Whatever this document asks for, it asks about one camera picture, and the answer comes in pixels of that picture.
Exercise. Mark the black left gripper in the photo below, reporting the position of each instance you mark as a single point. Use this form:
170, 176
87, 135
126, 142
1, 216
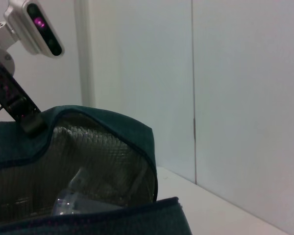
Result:
3, 85

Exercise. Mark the dark teal insulated lunch bag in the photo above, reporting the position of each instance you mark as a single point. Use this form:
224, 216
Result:
100, 220

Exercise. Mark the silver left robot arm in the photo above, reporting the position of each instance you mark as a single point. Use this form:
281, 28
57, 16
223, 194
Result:
2, 58

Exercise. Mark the clear food container blue seal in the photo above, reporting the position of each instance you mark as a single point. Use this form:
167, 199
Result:
83, 200

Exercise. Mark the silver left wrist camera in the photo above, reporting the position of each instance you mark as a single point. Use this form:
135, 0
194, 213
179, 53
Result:
39, 22

